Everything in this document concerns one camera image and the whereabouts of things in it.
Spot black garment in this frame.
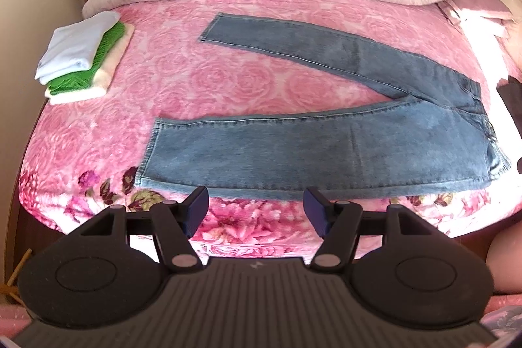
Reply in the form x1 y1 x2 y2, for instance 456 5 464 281
497 76 522 120

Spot stack of folded clothes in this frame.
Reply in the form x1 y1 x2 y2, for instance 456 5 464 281
46 24 135 105

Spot purple pillow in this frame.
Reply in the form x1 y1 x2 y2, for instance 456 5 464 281
436 0 516 39

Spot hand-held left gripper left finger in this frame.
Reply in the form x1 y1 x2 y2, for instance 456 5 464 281
77 186 210 274

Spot pink floral bed blanket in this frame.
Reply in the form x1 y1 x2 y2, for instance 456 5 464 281
18 0 522 263

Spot dark wooden bed frame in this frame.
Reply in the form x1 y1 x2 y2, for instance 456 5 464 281
6 205 62 283

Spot folded white shirt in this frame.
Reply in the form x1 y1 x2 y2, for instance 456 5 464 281
35 11 122 84

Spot blue jeans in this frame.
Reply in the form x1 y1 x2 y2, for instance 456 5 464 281
134 11 510 202

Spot folded green garment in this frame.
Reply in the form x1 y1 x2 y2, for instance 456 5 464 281
46 21 125 96

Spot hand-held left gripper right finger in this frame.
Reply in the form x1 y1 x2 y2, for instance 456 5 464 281
304 186 435 274

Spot pink patterned cloth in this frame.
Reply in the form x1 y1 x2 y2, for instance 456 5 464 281
487 293 522 336

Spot yellow wooden stick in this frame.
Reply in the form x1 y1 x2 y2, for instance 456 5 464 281
0 248 33 292

